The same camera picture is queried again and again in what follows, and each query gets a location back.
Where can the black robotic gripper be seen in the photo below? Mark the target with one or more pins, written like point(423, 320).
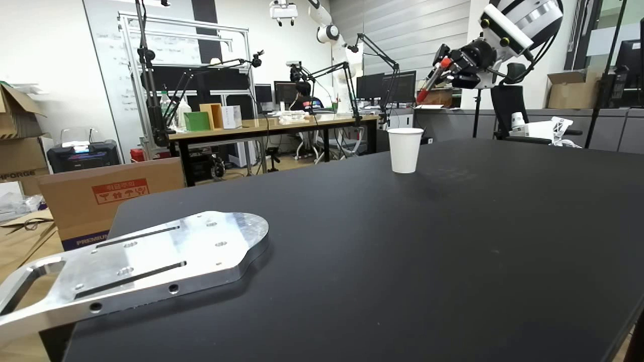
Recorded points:
point(479, 64)

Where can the red and white marker pen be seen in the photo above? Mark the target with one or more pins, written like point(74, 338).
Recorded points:
point(434, 80)

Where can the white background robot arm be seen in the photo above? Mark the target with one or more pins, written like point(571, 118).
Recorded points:
point(328, 22)

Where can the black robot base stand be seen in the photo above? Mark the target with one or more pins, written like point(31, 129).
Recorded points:
point(509, 108)

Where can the white paper cup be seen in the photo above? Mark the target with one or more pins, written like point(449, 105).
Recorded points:
point(405, 151)

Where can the wide black computer monitor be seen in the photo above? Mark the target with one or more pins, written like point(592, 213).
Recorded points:
point(385, 88)

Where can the black microphone boom stand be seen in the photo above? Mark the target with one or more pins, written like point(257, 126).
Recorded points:
point(373, 51)

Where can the crumpled white paper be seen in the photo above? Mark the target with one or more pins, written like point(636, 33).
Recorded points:
point(553, 127)

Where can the brown cardboard box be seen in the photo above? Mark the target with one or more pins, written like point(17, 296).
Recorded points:
point(574, 92)

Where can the grey low cabinet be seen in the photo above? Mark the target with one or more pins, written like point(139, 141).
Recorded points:
point(604, 132)

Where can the wooden desk with black legs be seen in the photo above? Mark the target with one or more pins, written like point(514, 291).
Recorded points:
point(268, 126)

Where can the white carton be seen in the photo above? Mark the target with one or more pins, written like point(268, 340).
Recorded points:
point(229, 118)

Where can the orange box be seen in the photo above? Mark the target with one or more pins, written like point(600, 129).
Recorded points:
point(213, 116)

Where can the green box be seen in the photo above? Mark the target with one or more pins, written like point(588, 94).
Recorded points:
point(198, 122)

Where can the whiteboard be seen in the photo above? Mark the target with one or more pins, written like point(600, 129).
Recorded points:
point(111, 74)

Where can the silver metal mounting plate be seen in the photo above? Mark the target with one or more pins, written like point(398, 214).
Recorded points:
point(147, 259)

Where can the cardboard box with red label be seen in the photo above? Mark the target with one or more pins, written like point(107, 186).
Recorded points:
point(111, 201)

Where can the black printer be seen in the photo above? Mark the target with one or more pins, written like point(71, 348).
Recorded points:
point(83, 155)

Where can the open cardboard box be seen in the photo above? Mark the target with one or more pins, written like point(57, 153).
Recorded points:
point(17, 111)

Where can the plain cardboard box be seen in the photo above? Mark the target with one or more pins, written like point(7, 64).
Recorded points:
point(21, 157)

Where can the brown packing paper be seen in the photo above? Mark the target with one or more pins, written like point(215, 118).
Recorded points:
point(23, 245)

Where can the white metal frame rack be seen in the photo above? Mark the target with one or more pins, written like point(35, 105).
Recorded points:
point(188, 42)

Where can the black camera tripod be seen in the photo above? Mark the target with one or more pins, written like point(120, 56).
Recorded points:
point(158, 88)

